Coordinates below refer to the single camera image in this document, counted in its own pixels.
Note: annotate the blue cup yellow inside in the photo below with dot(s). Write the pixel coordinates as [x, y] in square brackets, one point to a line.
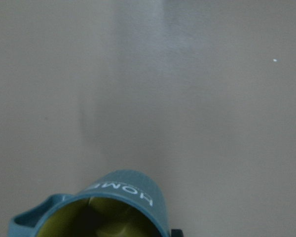
[123, 203]

